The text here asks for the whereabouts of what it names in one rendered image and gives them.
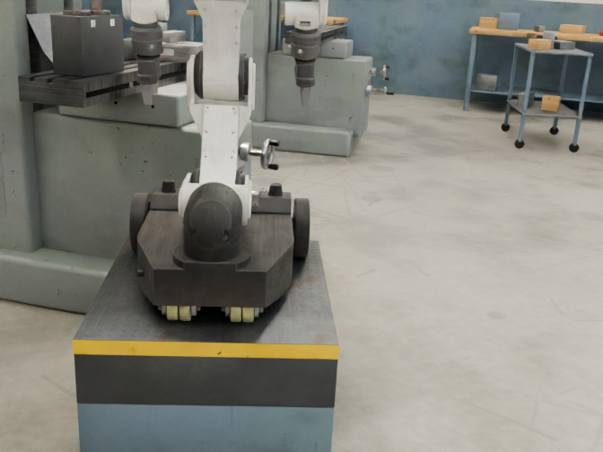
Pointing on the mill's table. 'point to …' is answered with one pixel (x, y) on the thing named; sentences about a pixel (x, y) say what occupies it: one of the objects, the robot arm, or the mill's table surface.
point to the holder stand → (87, 43)
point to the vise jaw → (173, 36)
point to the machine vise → (174, 52)
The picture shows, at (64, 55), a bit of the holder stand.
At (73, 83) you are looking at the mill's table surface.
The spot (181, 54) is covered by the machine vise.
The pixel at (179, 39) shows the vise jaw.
